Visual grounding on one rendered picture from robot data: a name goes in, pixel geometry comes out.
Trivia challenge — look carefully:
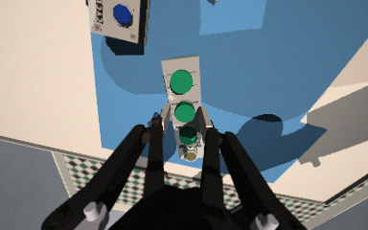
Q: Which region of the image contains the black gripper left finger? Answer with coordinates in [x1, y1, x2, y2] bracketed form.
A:
[40, 103, 171, 230]

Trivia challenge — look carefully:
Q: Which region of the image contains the small sloping desk with blue and green keys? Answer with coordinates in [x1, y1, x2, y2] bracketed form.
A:
[85, 0, 150, 45]

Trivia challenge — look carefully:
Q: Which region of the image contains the blue flat mat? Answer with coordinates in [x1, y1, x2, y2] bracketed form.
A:
[90, 0, 368, 183]

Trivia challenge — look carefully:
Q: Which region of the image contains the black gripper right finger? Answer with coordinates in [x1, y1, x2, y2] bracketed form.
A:
[198, 106, 308, 230]

